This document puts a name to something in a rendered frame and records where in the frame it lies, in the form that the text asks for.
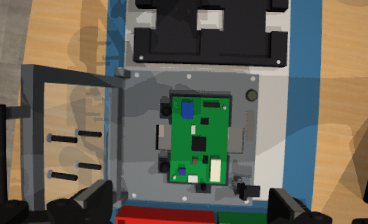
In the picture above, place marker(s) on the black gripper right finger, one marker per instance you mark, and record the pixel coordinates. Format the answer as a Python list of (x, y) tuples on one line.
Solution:
[(281, 204)]

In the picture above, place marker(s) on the red bin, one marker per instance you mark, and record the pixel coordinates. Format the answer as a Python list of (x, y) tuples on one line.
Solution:
[(148, 215)]

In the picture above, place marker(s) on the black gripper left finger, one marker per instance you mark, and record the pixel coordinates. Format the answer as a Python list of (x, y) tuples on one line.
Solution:
[(61, 211)]

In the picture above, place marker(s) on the green square bin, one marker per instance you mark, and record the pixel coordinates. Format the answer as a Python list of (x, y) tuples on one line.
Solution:
[(241, 218)]

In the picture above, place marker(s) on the green circuit board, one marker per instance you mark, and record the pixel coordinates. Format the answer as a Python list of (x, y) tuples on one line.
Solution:
[(199, 137)]

